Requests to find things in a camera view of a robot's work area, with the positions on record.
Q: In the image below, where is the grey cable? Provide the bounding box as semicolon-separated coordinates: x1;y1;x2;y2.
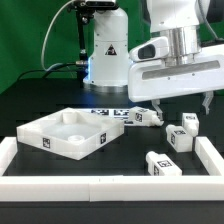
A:
40;0;75;72

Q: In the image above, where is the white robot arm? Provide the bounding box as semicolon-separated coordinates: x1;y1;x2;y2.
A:
84;0;224;108

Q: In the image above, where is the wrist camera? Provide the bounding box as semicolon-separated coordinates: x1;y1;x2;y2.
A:
129;36;169;62

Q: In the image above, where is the white U-shaped fence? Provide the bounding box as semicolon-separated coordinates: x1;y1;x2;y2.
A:
0;137;224;202

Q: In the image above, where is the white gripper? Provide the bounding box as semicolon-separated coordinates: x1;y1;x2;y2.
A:
128;45;224;120

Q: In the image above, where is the black cable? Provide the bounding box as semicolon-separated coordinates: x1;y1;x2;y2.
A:
17;61;88;81

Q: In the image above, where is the white square tabletop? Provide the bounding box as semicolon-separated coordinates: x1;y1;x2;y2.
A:
17;108;124;160

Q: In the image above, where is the AprilTag marker sheet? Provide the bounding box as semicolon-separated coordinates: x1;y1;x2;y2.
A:
91;109;132;124

